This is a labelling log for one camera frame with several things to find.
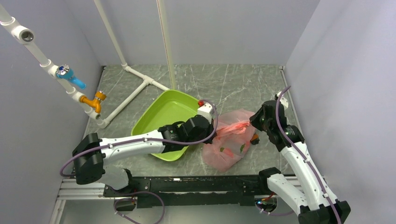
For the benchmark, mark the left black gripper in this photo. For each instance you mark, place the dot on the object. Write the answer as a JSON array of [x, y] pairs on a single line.
[[210, 130]]

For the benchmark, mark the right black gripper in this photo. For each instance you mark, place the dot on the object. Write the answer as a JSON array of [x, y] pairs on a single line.
[[254, 118]]

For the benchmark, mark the pink plastic bag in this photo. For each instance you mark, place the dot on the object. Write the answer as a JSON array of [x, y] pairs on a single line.
[[232, 141]]

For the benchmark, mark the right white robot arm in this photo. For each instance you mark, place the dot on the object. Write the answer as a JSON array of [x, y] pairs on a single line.
[[314, 203]]

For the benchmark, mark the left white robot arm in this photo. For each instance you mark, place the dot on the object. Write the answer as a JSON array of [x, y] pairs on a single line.
[[93, 156]]

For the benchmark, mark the orange black hex key set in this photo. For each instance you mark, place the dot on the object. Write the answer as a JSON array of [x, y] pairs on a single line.
[[255, 139]]

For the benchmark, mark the green plastic tray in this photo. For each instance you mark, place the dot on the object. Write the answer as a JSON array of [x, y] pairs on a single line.
[[170, 106]]

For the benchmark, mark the orange faucet tap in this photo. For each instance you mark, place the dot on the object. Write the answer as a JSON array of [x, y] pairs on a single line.
[[95, 103]]

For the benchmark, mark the beige vertical pole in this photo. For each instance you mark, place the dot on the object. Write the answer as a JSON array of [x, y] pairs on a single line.
[[166, 40]]

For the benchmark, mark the blue valve tap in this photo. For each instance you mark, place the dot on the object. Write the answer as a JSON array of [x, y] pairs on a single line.
[[67, 73]]

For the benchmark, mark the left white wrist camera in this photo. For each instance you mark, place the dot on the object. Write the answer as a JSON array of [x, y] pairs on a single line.
[[206, 110]]

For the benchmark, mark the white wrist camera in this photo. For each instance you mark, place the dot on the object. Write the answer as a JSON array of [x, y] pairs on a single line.
[[283, 100], [206, 110]]

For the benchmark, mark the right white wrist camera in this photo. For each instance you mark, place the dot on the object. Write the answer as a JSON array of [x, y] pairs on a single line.
[[283, 100]]

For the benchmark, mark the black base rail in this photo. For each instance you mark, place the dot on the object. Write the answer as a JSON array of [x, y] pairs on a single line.
[[242, 190]]

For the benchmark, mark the white PVC pipe frame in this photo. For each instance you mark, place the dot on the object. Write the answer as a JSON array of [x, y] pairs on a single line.
[[26, 37]]

